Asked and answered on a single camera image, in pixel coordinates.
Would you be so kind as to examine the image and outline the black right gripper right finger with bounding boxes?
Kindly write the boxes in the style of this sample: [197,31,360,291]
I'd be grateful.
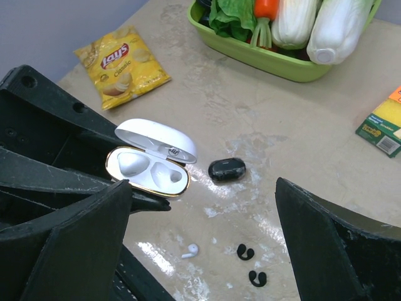
[275,177,400,300]

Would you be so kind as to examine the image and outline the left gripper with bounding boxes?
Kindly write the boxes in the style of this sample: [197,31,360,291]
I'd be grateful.
[1,65,171,229]

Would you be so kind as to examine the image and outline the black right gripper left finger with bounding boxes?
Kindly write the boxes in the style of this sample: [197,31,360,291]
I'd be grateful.
[1,181,132,300]

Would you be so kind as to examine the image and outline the white earbud charging case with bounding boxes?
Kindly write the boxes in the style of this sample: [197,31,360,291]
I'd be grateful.
[105,119,197,198]

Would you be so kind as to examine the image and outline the white wireless earbud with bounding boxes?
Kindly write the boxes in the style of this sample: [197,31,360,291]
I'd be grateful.
[117,152,150,177]
[181,243,199,259]

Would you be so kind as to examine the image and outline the black earbud charging case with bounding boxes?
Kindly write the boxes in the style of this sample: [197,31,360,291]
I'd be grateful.
[208,157,246,183]

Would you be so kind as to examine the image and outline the black earbud right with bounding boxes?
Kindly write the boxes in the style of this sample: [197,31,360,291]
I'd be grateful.
[248,270,267,287]

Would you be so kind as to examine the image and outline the black earbud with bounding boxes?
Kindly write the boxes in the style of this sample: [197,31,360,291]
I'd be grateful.
[248,270,267,287]
[236,243,255,261]

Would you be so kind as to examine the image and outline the black earbud left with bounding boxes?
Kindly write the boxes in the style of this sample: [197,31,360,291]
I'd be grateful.
[236,243,255,261]

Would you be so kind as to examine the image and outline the yellow chips bag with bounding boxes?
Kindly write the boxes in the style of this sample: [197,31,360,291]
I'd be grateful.
[74,26,171,110]

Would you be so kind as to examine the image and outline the orange juice box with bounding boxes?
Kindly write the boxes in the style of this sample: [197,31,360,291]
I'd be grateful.
[355,87,401,158]

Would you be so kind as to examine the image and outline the green plastic tray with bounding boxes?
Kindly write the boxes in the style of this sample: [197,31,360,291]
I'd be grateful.
[187,1,380,82]

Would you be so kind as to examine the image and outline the black toy vegetable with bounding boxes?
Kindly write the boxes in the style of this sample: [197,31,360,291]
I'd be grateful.
[196,0,212,27]

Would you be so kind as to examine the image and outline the green white bok choy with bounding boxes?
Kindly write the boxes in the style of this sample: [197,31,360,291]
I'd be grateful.
[209,0,256,42]

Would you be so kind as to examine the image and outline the napa cabbage right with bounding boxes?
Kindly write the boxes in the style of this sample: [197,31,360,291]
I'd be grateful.
[306,0,373,65]

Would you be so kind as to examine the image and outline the yellow leaf cabbage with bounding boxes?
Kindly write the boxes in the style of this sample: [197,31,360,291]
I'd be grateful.
[271,0,322,50]

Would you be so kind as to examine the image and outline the orange carrot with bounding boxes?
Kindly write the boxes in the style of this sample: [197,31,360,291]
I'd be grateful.
[250,0,279,48]

